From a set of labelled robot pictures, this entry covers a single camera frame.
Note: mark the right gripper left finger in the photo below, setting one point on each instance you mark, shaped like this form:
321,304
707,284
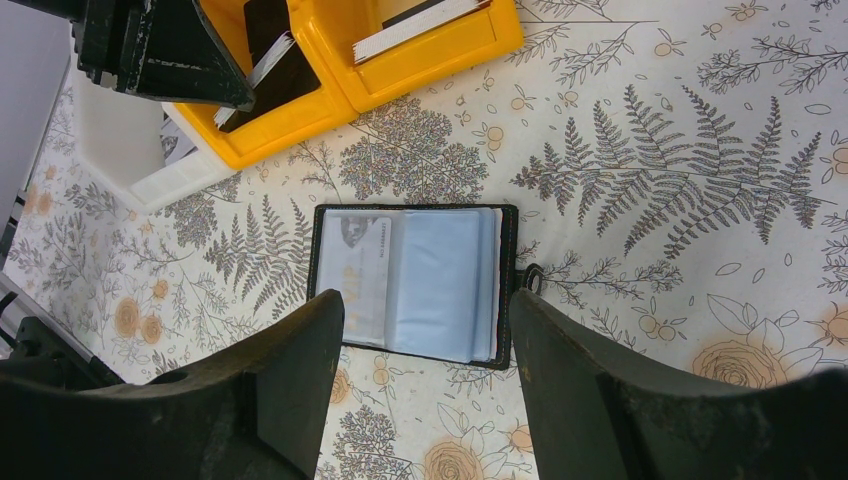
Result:
254,410

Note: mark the black leather card holder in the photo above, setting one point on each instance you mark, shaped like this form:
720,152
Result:
451,276

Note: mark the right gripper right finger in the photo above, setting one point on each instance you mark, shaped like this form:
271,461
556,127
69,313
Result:
598,410

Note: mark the orange bin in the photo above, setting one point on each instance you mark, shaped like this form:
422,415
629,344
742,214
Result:
463,43
293,122

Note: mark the white plastic bin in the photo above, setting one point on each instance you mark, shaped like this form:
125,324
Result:
118,141

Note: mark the floral table mat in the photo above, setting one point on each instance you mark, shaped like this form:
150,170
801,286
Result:
679,170

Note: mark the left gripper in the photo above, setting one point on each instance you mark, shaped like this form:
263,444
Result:
167,50

